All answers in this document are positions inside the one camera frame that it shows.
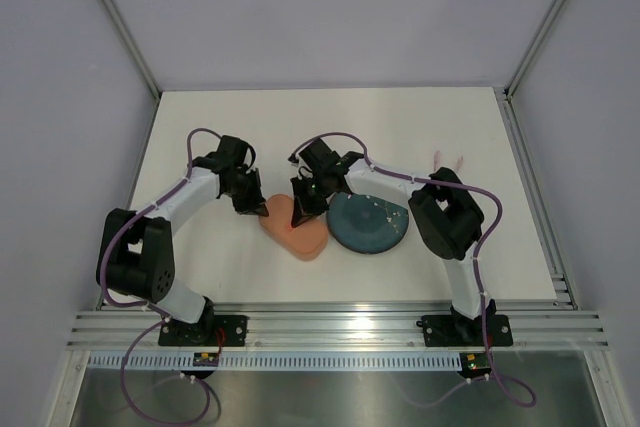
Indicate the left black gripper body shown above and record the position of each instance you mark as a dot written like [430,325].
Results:
[247,193]

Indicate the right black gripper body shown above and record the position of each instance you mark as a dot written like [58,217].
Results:
[313,191]

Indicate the pink lunch box lid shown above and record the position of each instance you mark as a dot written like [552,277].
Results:
[280,206]

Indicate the pink lunch box base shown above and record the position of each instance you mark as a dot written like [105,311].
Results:
[305,243]

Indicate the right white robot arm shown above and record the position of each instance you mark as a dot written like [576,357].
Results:
[447,217]

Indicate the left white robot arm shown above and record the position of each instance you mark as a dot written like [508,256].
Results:
[137,256]

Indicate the blue ceramic plate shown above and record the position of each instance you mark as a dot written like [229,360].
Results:
[366,224]

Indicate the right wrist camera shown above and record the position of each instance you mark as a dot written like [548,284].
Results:
[318,156]

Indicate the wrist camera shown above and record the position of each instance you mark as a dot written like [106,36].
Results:
[238,151]
[318,156]

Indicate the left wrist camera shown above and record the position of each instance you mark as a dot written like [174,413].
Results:
[238,151]

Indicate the aluminium mounting rail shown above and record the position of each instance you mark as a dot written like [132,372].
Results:
[355,326]

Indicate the left black base bracket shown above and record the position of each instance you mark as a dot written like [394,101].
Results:
[228,330]

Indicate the black base bracket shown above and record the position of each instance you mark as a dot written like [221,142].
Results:
[228,330]
[458,331]

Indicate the right black base bracket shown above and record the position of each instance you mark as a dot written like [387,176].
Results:
[458,331]

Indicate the white slotted cable duct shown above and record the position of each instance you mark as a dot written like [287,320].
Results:
[280,361]

